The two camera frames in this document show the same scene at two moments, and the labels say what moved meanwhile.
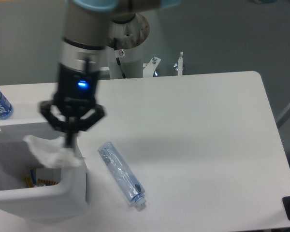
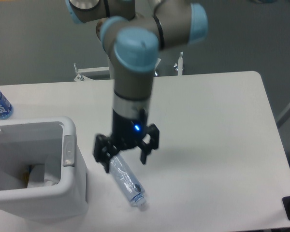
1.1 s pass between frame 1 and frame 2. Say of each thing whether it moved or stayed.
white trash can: stayed
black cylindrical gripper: moved
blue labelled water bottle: stayed
